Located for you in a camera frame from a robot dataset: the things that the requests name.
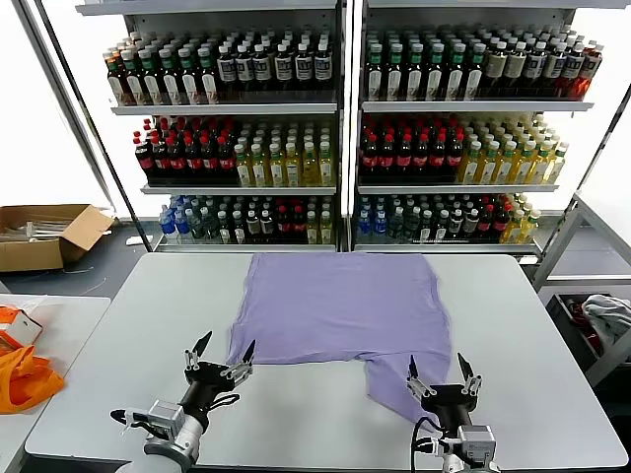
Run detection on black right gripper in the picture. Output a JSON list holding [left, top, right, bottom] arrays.
[[405, 352, 483, 430]]

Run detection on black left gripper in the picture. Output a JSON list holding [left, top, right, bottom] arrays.
[[179, 330, 257, 421]]

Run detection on purple printed t-shirt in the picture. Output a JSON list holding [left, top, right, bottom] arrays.
[[226, 251, 454, 434]]

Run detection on black laundry bin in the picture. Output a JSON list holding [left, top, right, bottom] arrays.
[[544, 293, 631, 378]]

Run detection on red crumpled garment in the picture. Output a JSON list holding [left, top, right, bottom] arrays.
[[565, 298, 605, 357]]

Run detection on grey white crumpled garment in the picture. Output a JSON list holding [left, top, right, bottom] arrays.
[[581, 294, 631, 347]]

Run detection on white orange carton box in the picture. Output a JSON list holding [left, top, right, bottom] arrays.
[[0, 310, 44, 352]]

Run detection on orange plastic bag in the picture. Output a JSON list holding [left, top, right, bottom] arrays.
[[0, 344, 67, 414]]

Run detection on open brown cardboard box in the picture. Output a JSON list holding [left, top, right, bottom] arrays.
[[0, 203, 117, 273]]

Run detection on clear plastic packed items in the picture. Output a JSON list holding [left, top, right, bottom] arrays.
[[0, 219, 66, 244]]

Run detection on grey metal drinks shelf unit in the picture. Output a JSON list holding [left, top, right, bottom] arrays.
[[75, 0, 349, 254], [350, 0, 596, 255]]

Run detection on dark drink bottle blue label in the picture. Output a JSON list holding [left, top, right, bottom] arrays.
[[294, 41, 315, 94], [273, 42, 295, 95], [251, 42, 273, 95], [525, 40, 549, 96], [544, 41, 569, 97], [313, 40, 335, 94], [235, 43, 255, 95], [216, 43, 238, 95], [563, 43, 588, 98]]

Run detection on dark drink bottle beige label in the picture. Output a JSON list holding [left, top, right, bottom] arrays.
[[506, 39, 529, 96], [485, 39, 510, 96]]

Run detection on red drink bottle white cap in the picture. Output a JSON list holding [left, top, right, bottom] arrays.
[[577, 42, 605, 99]]

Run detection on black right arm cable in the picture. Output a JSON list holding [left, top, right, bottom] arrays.
[[410, 416, 448, 457]]

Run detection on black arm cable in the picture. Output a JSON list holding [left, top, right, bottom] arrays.
[[108, 392, 242, 435], [410, 416, 448, 457]]

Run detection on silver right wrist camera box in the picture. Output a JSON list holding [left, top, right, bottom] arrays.
[[456, 424, 497, 462]]

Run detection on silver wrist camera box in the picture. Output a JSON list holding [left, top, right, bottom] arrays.
[[456, 424, 497, 462], [146, 399, 187, 438]]

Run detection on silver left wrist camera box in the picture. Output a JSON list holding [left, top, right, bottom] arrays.
[[146, 399, 187, 438]]

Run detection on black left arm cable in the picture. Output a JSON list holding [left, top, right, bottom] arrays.
[[108, 392, 242, 435]]

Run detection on grey metal frame rack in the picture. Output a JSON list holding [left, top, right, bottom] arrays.
[[531, 189, 631, 390]]

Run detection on black slanted frame pole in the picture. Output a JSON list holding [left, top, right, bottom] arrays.
[[573, 82, 631, 203], [33, 0, 154, 252]]

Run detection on grey slanted frame beam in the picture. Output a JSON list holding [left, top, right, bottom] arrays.
[[12, 0, 118, 211]]

